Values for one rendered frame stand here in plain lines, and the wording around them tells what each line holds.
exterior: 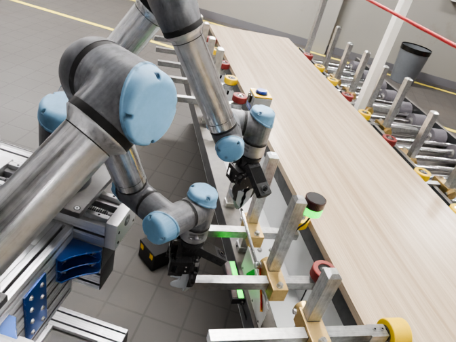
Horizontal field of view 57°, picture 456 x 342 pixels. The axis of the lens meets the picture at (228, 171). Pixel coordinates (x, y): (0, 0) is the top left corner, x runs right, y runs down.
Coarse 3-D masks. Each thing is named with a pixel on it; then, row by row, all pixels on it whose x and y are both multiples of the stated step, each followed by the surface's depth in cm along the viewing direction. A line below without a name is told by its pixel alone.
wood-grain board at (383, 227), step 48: (240, 48) 303; (288, 48) 333; (288, 96) 244; (336, 96) 263; (288, 144) 193; (336, 144) 205; (384, 144) 218; (336, 192) 167; (384, 192) 176; (432, 192) 186; (336, 240) 141; (384, 240) 148; (432, 240) 154; (384, 288) 127; (432, 288) 132; (432, 336) 116
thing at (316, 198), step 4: (312, 192) 117; (308, 196) 115; (312, 196) 115; (316, 196) 116; (320, 196) 116; (312, 200) 114; (316, 200) 114; (320, 200) 115; (324, 200) 115; (320, 204) 113; (308, 208) 114; (308, 220) 119; (304, 224) 120
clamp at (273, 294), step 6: (264, 258) 132; (264, 264) 129; (264, 270) 128; (270, 276) 125; (276, 276) 125; (282, 276) 126; (270, 282) 123; (276, 282) 123; (282, 282) 124; (270, 288) 123; (276, 288) 121; (282, 288) 122; (270, 294) 122; (276, 294) 122; (282, 294) 123; (270, 300) 123; (276, 300) 124; (282, 300) 124
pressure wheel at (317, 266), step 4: (320, 260) 130; (316, 264) 128; (320, 264) 129; (324, 264) 130; (328, 264) 130; (312, 268) 127; (316, 268) 127; (320, 268) 128; (312, 272) 127; (316, 272) 126; (320, 272) 126; (312, 276) 127; (316, 276) 126; (316, 280) 126
